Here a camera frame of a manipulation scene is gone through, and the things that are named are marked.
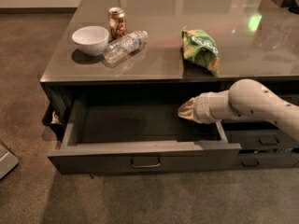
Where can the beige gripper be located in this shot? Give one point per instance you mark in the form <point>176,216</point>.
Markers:
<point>202,108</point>

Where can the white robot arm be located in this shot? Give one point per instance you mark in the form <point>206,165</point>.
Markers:
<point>212,107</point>

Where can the green chip bag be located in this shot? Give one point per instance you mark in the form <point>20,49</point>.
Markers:
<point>200,48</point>

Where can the clear plastic water bottle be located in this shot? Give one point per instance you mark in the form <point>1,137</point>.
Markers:
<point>122,47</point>

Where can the orange soda can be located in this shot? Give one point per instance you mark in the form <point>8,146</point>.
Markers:
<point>117,22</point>

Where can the white ceramic bowl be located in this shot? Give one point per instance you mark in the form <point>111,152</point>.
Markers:
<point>91,40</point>

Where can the black bin beside cabinet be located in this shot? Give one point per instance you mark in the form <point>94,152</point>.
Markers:
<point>52,120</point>

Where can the dark drawer cabinet frame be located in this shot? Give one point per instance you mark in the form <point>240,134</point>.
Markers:
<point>255,39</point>

